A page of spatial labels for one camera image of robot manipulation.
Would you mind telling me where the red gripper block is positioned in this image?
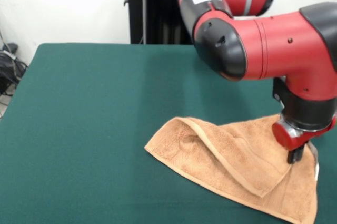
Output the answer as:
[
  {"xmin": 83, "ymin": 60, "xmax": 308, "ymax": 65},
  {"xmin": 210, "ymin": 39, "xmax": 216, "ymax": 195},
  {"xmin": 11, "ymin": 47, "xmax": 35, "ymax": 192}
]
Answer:
[{"xmin": 271, "ymin": 116, "xmax": 337, "ymax": 164}]

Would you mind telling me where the orange-brown terry towel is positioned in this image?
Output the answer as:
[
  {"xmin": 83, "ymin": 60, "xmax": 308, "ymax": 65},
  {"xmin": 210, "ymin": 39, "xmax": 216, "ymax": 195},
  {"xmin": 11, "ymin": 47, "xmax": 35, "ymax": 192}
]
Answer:
[{"xmin": 144, "ymin": 114, "xmax": 320, "ymax": 224}]

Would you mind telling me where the dark green table cloth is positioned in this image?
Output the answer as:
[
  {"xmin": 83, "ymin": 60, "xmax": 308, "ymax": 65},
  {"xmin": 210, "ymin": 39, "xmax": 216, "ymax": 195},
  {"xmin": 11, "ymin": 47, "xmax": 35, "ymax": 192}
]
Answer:
[{"xmin": 0, "ymin": 43, "xmax": 337, "ymax": 224}]

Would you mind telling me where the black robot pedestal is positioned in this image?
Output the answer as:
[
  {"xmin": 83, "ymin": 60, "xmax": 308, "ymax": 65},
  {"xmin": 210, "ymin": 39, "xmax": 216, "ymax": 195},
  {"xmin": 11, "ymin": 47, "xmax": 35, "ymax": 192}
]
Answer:
[{"xmin": 123, "ymin": 0, "xmax": 194, "ymax": 45}]

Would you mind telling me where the black cable bundle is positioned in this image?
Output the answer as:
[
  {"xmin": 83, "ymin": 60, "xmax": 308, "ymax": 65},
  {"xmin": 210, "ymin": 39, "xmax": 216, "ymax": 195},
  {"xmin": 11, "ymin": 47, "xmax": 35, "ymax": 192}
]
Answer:
[{"xmin": 0, "ymin": 42, "xmax": 28, "ymax": 95}]

